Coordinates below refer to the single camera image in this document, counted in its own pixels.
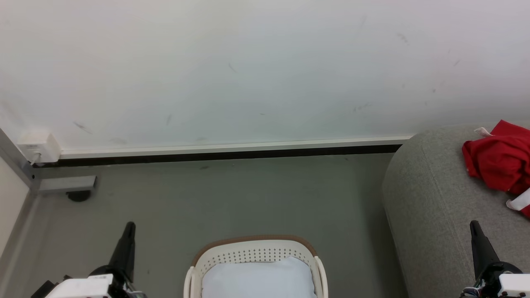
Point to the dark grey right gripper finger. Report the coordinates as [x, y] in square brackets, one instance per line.
[482, 248]

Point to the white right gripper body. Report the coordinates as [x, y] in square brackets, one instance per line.
[511, 285]

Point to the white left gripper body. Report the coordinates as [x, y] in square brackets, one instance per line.
[80, 286]

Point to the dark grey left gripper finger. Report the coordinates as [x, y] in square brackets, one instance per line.
[124, 250]

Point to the red garment with white trim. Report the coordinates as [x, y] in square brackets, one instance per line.
[501, 161]

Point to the white plastic laundry basket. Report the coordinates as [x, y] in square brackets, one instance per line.
[256, 250]

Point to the pale blue folded clothing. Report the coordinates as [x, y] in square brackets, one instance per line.
[258, 279]

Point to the grey fabric sofa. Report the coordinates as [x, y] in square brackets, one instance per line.
[439, 215]

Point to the black caster wheel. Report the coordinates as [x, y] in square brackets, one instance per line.
[78, 195]

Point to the beige partition panel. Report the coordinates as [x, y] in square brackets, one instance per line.
[10, 198]

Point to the grey metal foot bracket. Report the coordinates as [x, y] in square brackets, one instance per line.
[68, 183]

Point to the white wall socket box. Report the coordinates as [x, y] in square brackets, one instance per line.
[39, 147]

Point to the grey metal partition frame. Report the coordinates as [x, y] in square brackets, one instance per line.
[14, 159]

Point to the white wall baseboard strip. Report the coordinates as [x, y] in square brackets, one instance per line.
[227, 147]

